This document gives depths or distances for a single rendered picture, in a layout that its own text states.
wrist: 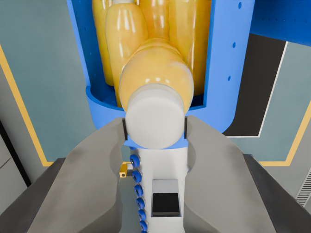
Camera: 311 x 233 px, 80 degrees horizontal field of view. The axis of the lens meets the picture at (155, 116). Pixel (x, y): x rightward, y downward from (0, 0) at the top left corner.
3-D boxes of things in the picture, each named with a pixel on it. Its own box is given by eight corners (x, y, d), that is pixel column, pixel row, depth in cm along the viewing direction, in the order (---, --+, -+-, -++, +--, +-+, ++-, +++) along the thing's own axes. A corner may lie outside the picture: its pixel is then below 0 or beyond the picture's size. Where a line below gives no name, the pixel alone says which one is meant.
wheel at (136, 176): (138, 186, 67) (142, 183, 68) (136, 177, 65) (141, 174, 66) (131, 178, 70) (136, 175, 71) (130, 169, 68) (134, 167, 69)
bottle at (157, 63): (129, 73, 31) (97, 136, 15) (143, 29, 28) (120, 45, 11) (169, 87, 32) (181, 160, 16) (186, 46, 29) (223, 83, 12)
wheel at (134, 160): (135, 170, 63) (140, 168, 64) (134, 160, 61) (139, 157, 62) (129, 163, 66) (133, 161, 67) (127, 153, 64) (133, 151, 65)
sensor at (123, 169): (122, 168, 75) (120, 178, 71) (121, 163, 74) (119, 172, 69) (141, 168, 75) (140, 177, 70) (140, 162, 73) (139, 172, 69)
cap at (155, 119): (122, 124, 14) (118, 137, 13) (138, 76, 13) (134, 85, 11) (170, 138, 15) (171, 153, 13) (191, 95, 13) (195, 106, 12)
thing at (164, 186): (152, 183, 75) (151, 222, 61) (152, 176, 73) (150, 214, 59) (177, 183, 74) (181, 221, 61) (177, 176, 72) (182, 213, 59)
